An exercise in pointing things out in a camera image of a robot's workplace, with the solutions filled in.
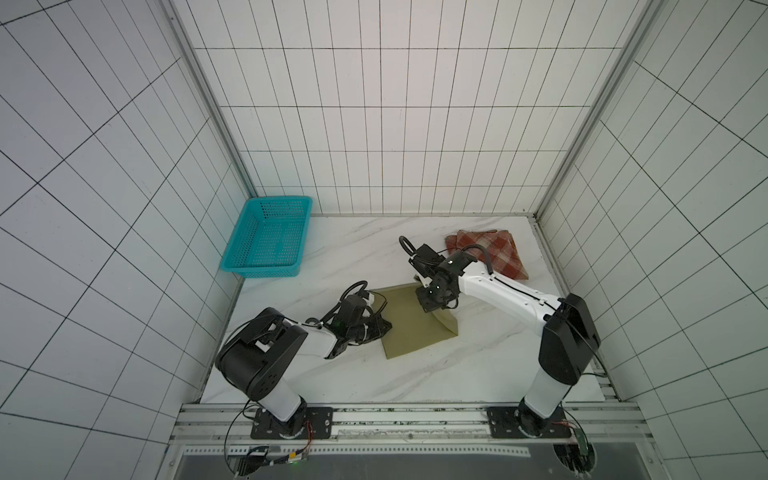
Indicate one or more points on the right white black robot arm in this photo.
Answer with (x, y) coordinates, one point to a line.
(568, 337)

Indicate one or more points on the red plaid skirt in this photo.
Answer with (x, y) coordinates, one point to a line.
(499, 244)

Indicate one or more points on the aluminium mounting rail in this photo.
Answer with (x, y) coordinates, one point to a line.
(607, 421)

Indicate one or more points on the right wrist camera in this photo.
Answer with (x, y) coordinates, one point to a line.
(425, 261)

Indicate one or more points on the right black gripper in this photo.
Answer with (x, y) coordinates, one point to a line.
(435, 300)

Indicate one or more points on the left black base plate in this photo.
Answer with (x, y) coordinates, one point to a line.
(315, 422)

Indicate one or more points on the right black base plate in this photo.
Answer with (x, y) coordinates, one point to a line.
(504, 420)

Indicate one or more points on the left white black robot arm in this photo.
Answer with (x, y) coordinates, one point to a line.
(255, 357)

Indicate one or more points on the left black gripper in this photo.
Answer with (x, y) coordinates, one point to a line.
(377, 322)

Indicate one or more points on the right control board with wires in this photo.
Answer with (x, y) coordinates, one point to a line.
(579, 455)

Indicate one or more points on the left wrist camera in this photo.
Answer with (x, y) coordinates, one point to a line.
(352, 309)

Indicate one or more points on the control board with wires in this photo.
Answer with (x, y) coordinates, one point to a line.
(579, 455)
(258, 457)

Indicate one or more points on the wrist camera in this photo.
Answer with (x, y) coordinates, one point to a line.
(352, 309)
(425, 261)

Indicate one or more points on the left control board with wires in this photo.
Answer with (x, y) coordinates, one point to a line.
(258, 457)

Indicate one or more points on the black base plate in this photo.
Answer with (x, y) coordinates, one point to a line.
(504, 420)
(315, 422)

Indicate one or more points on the olive green skirt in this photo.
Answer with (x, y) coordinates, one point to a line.
(412, 329)

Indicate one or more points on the teal plastic basket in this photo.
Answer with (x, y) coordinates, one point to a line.
(269, 237)

